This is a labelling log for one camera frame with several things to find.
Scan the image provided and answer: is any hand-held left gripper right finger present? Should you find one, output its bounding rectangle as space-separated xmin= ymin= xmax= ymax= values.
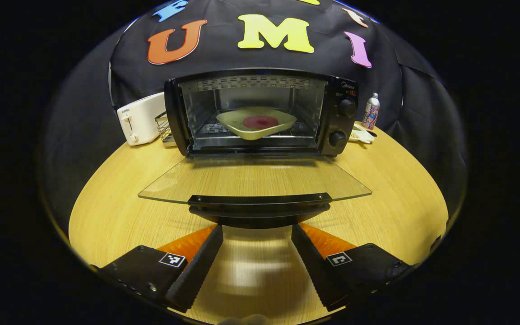
xmin=291 ymin=222 xmax=416 ymax=312

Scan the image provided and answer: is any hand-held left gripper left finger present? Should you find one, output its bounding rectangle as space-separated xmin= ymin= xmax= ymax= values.
xmin=100 ymin=223 xmax=224 ymax=313

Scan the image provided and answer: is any black electric oven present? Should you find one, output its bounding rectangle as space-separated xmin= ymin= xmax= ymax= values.
xmin=137 ymin=68 xmax=372 ymax=229

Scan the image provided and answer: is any cream square plate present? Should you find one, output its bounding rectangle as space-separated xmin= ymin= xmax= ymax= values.
xmin=216 ymin=106 xmax=297 ymax=141

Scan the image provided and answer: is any pink ham slice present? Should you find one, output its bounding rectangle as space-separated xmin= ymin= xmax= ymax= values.
xmin=243 ymin=115 xmax=279 ymax=130

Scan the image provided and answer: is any white divided snack plate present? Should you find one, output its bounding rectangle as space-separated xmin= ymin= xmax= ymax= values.
xmin=349 ymin=123 xmax=376 ymax=144

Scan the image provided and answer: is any white toaster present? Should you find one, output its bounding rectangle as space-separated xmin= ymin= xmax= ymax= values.
xmin=116 ymin=92 xmax=167 ymax=146

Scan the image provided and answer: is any silver patterned drink bottle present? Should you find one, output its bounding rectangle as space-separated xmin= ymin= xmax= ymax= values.
xmin=362 ymin=93 xmax=381 ymax=131

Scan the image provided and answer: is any metal wire basket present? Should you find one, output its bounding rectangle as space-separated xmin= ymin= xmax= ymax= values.
xmin=154 ymin=111 xmax=177 ymax=145

